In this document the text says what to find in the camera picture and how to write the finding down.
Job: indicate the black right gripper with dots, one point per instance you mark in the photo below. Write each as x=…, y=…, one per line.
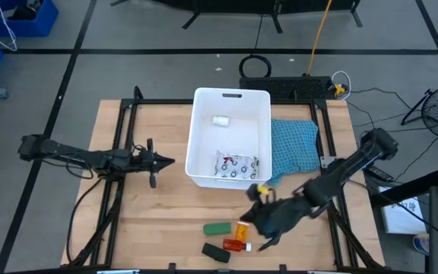
x=283, y=215

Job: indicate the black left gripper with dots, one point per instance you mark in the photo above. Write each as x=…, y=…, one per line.
x=143, y=160

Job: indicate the orange vial with white cap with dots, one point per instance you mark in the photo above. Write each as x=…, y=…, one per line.
x=242, y=232

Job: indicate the black and yellow item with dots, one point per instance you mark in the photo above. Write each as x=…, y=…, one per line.
x=253, y=193

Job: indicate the red bottle with white cap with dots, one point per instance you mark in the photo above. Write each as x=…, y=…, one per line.
x=235, y=245

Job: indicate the green rectangular block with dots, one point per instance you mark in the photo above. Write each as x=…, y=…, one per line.
x=217, y=228

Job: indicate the white pouch with black print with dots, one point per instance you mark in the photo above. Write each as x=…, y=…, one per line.
x=236, y=165

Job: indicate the small white pill bottle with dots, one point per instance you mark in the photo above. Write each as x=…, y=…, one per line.
x=221, y=120

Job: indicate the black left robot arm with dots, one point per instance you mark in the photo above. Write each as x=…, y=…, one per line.
x=70, y=154

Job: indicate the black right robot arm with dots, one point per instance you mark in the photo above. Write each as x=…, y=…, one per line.
x=356, y=160

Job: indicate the white perforated plastic basket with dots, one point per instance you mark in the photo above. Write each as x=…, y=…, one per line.
x=242, y=133

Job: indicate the large blue plastic bin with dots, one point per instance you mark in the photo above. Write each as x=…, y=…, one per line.
x=32, y=24

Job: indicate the black rectangular block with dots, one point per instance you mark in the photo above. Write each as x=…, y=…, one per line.
x=216, y=252

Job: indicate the blue patterned cloth cushion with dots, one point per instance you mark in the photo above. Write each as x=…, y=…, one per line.
x=293, y=148

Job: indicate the grey metal mounting plate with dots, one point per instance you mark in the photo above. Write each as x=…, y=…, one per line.
x=326, y=161

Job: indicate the white paper sheet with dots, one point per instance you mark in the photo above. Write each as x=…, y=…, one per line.
x=403, y=217

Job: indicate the yellow plug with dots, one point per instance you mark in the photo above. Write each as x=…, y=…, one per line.
x=339, y=90

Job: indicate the person's shoe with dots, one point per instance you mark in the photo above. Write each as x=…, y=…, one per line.
x=421, y=244

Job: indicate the black partition panel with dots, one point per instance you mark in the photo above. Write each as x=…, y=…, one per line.
x=242, y=4

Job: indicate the black standing fan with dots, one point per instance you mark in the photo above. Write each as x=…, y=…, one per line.
x=437, y=108

